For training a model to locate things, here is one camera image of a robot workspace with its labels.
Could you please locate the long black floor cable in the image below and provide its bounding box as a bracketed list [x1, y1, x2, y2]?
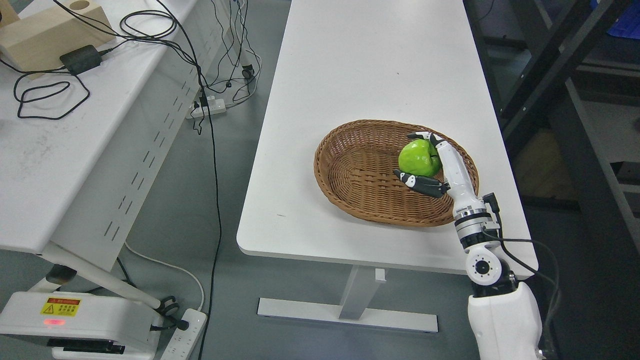
[52, 0, 223, 360]

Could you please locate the white table with pedestal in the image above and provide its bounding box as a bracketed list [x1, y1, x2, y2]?
[237, 0, 530, 333]

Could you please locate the white left desk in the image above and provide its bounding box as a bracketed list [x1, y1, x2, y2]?
[1, 0, 232, 309]

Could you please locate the wooden block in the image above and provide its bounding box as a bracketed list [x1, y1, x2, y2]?
[0, 0, 115, 72]

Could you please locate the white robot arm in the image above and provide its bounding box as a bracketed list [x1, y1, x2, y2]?
[453, 197, 543, 360]

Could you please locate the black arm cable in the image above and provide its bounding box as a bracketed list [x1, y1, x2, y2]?
[482, 192, 563, 360]

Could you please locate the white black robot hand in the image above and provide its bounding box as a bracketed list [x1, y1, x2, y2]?
[393, 131, 486, 217]

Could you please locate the black metal shelf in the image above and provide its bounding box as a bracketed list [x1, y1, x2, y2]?
[462, 0, 639, 360]

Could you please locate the white floor power strip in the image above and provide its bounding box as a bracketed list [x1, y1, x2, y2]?
[160, 309, 208, 360]

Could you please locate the white far power strip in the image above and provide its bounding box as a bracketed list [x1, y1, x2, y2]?
[185, 96, 227, 119]

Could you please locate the white cable on floor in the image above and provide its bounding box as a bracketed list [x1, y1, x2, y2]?
[124, 242, 206, 313]

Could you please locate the brown wicker basket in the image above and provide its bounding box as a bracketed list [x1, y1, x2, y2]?
[314, 120, 454, 227]

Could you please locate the black power adapter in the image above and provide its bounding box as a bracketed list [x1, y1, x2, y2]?
[59, 44, 103, 75]

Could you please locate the black looped cable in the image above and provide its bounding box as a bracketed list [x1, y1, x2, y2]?
[0, 57, 91, 121]

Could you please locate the green apple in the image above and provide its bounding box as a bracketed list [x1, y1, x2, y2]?
[398, 139, 442, 177]

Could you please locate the white machine with warning label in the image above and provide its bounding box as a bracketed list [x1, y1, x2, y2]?
[0, 291, 162, 360]

